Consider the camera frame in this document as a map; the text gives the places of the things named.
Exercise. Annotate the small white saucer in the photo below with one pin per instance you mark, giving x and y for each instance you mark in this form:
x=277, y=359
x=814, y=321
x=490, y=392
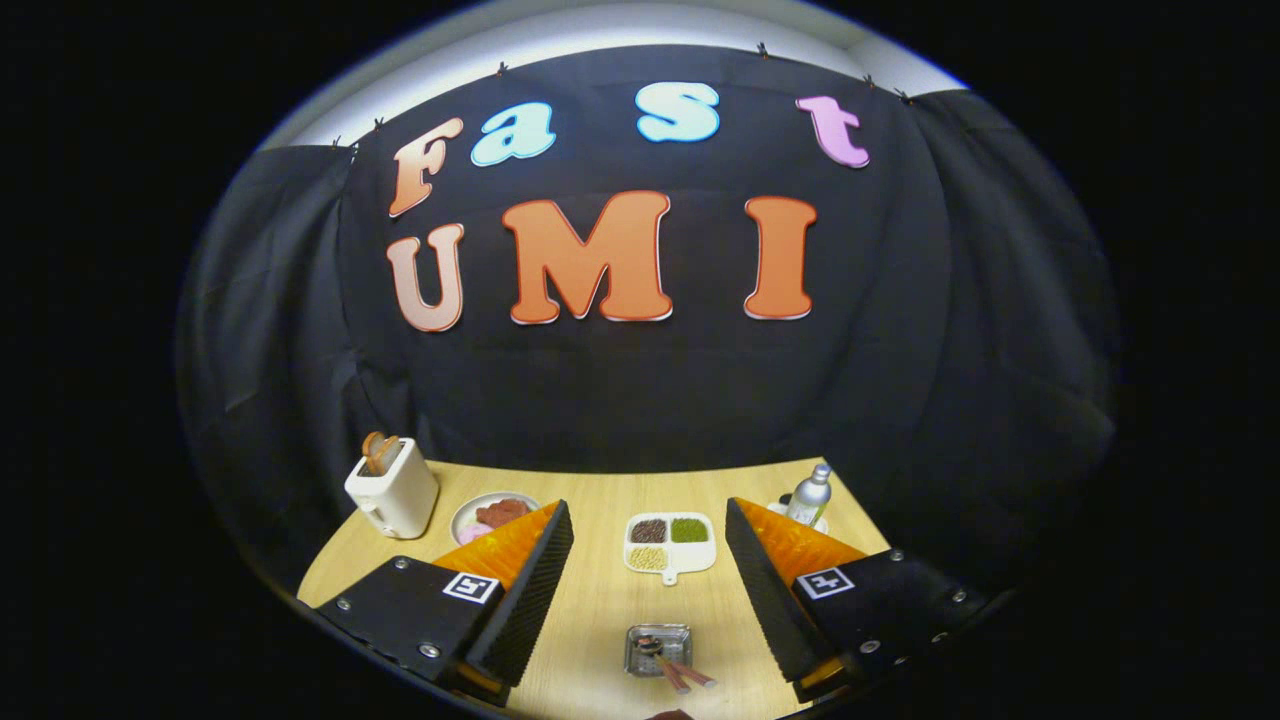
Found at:
x=776, y=508

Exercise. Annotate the white divided dish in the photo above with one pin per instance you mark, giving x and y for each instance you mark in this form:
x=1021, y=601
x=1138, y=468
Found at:
x=700, y=555

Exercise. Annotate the yellow beans pile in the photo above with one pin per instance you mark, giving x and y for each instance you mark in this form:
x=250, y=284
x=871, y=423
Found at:
x=647, y=558

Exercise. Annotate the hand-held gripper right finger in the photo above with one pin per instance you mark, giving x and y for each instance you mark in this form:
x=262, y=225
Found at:
x=770, y=600

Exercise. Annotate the pale pink ham slice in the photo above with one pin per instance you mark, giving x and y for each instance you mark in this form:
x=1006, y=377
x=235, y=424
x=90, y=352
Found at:
x=472, y=533

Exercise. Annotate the cream oval plate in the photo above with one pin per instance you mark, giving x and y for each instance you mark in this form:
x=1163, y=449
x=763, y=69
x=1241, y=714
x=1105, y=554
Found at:
x=462, y=512

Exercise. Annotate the white toaster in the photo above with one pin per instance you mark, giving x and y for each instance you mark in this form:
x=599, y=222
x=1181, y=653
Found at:
x=400, y=500

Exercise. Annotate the green beans pile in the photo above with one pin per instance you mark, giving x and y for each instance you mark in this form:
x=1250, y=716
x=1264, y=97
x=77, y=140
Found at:
x=689, y=530

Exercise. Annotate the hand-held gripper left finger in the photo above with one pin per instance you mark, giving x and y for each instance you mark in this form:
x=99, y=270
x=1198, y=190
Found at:
x=530, y=600

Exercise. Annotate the brown steak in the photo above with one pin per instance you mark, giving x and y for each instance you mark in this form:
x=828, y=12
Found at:
x=503, y=512

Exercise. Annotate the toast slices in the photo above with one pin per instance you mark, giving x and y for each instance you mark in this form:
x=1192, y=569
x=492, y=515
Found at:
x=378, y=452

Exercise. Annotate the silver bottle green label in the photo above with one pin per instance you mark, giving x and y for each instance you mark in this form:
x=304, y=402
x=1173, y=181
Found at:
x=808, y=500

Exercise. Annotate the dark red beans pile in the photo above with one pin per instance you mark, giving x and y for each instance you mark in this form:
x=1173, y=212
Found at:
x=648, y=531

